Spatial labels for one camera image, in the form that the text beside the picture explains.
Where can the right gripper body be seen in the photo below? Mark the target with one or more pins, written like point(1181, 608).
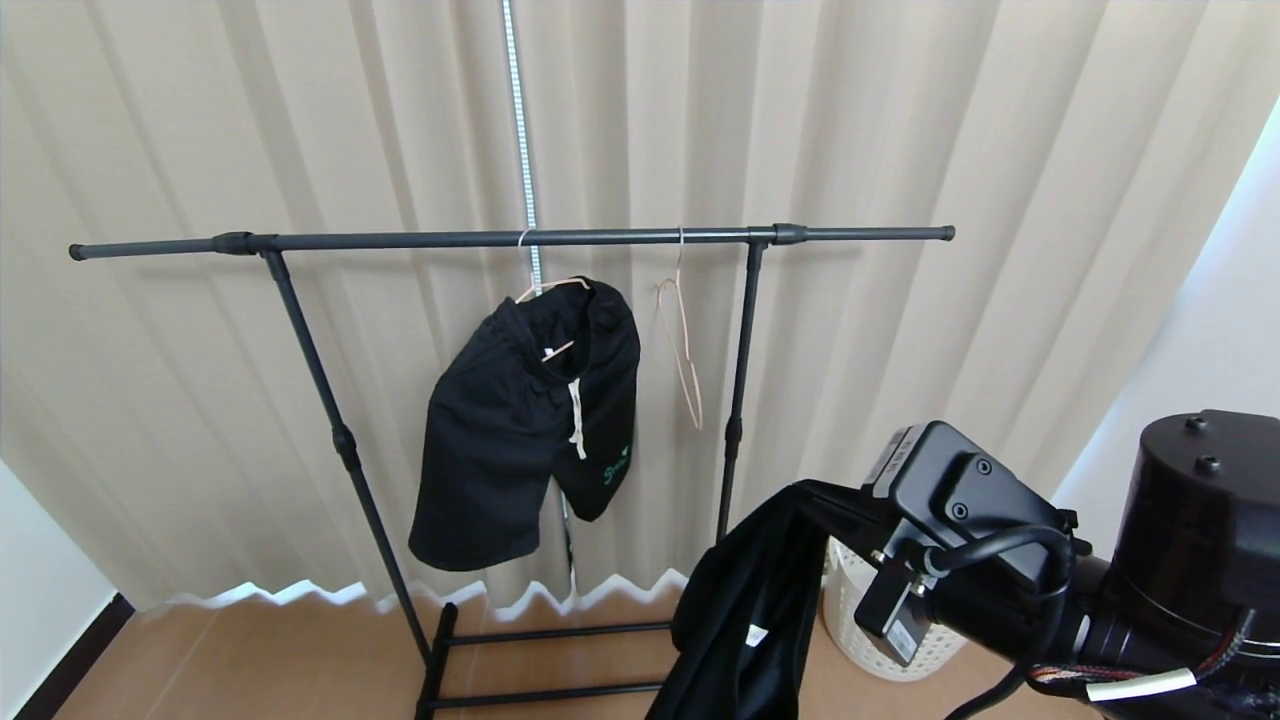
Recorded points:
point(1000, 620)

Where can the black garment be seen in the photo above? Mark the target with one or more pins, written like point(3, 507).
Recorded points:
point(740, 600)

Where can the black shorts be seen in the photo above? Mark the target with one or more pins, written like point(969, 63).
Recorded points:
point(490, 450)

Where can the pink clothes hanger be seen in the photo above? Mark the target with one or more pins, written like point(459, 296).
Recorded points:
point(550, 289)
point(683, 350)

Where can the white laundry basket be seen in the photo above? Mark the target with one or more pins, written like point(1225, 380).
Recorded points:
point(850, 610)

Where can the black clothes rack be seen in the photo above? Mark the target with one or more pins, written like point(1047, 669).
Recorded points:
point(400, 240)

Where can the beige curtain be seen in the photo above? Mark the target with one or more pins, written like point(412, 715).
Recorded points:
point(200, 120)

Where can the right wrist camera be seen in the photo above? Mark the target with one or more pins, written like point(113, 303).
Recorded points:
point(960, 490)

